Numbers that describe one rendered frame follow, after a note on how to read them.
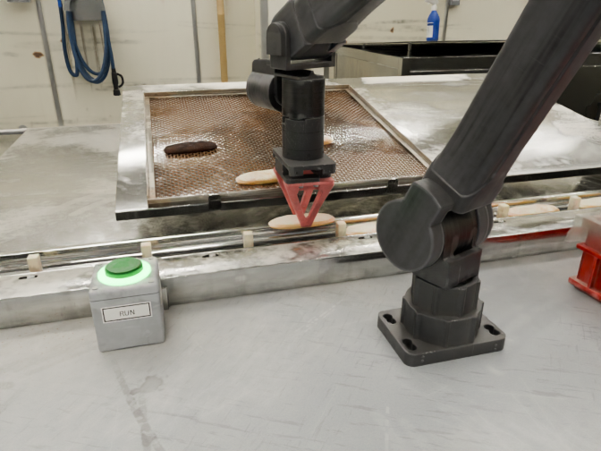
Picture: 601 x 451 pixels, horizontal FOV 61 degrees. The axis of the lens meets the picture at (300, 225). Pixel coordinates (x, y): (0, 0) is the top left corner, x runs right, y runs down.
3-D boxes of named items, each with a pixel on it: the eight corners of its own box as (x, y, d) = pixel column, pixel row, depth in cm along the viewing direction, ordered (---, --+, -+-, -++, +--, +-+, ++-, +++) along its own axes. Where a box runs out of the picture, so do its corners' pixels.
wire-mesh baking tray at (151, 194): (148, 208, 77) (147, 199, 76) (144, 98, 117) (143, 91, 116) (444, 181, 89) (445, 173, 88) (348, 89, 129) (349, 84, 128)
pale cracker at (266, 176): (238, 187, 83) (238, 181, 82) (233, 176, 86) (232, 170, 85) (296, 180, 86) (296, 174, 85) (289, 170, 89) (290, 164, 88)
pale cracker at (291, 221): (271, 232, 71) (271, 224, 71) (266, 221, 75) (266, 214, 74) (338, 225, 74) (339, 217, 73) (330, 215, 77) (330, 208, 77)
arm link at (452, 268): (444, 303, 52) (476, 287, 55) (456, 210, 48) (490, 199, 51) (379, 269, 58) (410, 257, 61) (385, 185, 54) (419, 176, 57)
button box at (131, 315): (97, 381, 56) (80, 293, 51) (103, 339, 63) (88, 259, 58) (173, 368, 58) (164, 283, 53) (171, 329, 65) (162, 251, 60)
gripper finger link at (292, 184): (318, 212, 78) (319, 152, 74) (334, 230, 71) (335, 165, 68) (275, 216, 76) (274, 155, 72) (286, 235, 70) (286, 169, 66)
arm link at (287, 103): (299, 72, 62) (334, 70, 65) (267, 67, 67) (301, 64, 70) (299, 129, 65) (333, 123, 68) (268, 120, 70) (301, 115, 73)
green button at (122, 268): (105, 288, 54) (102, 276, 53) (107, 271, 57) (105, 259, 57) (144, 284, 55) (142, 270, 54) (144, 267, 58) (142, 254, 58)
